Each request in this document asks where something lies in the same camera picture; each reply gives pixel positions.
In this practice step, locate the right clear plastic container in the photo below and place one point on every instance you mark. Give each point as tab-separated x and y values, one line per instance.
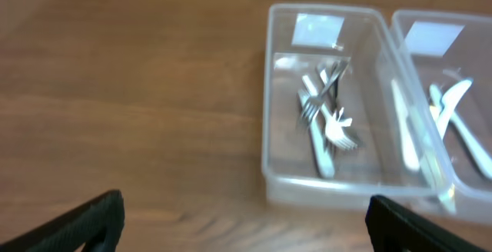
445	48

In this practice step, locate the clear plastic container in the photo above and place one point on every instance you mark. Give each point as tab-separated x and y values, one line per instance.
306	39
445	48

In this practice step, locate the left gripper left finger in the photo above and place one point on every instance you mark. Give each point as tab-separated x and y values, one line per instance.
95	225

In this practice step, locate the left clear plastic container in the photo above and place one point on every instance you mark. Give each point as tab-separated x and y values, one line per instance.
306	39

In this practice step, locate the dark-handled metal fork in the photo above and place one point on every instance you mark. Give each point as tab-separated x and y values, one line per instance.
336	87

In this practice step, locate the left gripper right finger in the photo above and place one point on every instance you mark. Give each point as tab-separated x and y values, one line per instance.
394	228

